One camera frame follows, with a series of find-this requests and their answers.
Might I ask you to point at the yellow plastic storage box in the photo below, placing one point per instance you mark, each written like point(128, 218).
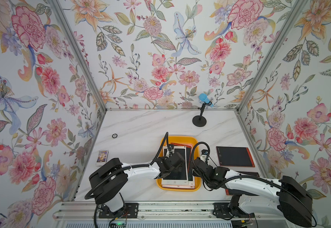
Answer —
point(188, 141)

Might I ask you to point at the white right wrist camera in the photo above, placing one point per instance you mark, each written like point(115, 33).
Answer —
point(204, 155)

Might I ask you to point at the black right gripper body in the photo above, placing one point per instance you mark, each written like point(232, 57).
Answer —
point(194, 174)

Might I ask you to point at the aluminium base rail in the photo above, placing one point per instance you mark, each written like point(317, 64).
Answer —
point(161, 214)

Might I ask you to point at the pink writing tablet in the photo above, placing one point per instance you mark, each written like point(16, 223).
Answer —
point(188, 169)

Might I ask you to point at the red writing tablet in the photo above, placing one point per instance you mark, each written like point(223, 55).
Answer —
point(240, 192)
point(234, 156)
point(190, 146)

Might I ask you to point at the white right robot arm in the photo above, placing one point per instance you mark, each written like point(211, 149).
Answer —
point(286, 196)

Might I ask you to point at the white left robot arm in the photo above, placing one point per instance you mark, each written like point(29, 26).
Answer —
point(107, 181)

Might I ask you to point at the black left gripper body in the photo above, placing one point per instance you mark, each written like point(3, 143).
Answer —
point(173, 169)

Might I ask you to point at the white writing tablet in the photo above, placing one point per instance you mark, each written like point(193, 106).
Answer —
point(176, 180)

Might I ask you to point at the small card box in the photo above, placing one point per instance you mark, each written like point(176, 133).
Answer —
point(102, 157)

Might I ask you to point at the black microphone stand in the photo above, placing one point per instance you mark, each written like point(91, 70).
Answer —
point(200, 120)

